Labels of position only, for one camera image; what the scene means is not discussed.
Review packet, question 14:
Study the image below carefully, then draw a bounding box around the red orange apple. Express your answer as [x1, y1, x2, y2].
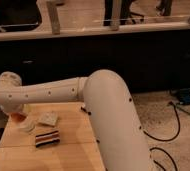
[11, 113, 26, 123]

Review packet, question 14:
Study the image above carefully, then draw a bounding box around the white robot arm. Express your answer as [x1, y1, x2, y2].
[0, 69, 156, 171]

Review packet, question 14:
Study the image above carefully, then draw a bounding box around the white paper cup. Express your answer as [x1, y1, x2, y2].
[18, 118, 35, 132]

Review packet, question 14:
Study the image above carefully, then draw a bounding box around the white square sponge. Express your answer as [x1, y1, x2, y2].
[38, 113, 58, 126]

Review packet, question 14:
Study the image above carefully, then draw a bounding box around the black office chair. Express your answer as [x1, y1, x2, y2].
[128, 0, 144, 24]

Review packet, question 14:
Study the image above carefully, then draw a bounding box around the blue black object on floor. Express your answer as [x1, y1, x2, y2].
[169, 89, 190, 105]

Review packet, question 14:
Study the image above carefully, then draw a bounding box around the black cable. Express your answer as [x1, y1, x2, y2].
[143, 101, 182, 171]

